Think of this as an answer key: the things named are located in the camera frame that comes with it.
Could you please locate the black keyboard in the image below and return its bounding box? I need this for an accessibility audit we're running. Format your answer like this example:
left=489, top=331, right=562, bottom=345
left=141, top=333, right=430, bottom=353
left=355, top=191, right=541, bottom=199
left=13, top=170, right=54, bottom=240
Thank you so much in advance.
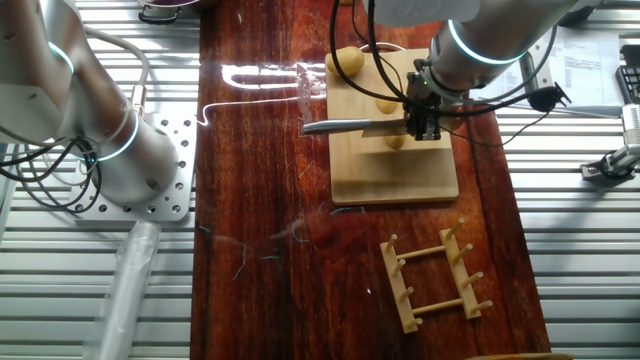
left=614, top=44, right=640, bottom=104

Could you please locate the wooden knife rack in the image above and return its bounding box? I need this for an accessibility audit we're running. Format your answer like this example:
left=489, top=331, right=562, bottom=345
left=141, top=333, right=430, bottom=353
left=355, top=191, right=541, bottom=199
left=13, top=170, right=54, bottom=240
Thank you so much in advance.
left=379, top=217, right=495, bottom=335

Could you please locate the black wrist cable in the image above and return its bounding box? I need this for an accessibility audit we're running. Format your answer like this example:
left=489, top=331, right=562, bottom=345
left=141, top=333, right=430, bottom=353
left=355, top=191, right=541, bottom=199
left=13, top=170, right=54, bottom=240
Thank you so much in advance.
left=365, top=0, right=559, bottom=121
left=328, top=0, right=416, bottom=109

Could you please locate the small grey camera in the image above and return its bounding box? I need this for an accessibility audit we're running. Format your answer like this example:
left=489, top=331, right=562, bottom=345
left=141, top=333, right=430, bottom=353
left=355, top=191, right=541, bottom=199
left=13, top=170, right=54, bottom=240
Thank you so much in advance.
left=619, top=102, right=640, bottom=151

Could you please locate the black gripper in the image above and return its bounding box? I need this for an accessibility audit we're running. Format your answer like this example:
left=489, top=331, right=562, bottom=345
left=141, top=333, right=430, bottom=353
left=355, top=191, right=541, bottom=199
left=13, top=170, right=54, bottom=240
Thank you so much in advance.
left=405, top=69, right=444, bottom=142

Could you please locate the steel cooking pot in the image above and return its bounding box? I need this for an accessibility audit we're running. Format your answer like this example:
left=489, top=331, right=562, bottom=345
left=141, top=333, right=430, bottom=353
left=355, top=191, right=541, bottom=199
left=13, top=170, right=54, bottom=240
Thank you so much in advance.
left=137, top=0, right=221, bottom=25

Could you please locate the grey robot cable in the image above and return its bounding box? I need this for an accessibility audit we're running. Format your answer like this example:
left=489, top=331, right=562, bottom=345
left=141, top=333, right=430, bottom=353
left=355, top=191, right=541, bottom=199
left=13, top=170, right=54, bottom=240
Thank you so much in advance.
left=82, top=24, right=152, bottom=117

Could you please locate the printed paper sheet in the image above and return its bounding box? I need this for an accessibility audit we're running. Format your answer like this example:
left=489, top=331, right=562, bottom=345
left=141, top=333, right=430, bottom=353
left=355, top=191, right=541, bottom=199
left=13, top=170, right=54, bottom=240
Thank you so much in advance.
left=469, top=24, right=626, bottom=119

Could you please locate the plastic wrapped roll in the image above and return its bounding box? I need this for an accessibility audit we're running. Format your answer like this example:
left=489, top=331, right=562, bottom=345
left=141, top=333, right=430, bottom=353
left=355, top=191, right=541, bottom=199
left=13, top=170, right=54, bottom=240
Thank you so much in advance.
left=82, top=219, right=162, bottom=360

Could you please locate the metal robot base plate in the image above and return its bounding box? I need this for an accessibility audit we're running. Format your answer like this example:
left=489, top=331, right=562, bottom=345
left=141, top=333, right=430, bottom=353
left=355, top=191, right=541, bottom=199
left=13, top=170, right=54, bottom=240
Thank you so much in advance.
left=74, top=112, right=197, bottom=224

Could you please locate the steel cleaver knife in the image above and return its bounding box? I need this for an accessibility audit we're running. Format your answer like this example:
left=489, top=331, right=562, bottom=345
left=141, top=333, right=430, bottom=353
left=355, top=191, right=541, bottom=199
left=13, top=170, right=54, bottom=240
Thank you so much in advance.
left=301, top=117, right=411, bottom=139

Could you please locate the large peeled potato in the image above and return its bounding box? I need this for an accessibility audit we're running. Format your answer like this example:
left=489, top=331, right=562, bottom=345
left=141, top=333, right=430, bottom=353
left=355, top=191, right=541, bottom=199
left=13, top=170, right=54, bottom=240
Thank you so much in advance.
left=327, top=45, right=366, bottom=79

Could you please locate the bamboo cutting board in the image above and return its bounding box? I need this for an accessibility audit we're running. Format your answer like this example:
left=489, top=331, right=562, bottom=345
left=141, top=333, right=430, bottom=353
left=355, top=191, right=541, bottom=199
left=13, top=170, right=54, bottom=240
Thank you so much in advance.
left=324, top=48, right=460, bottom=206

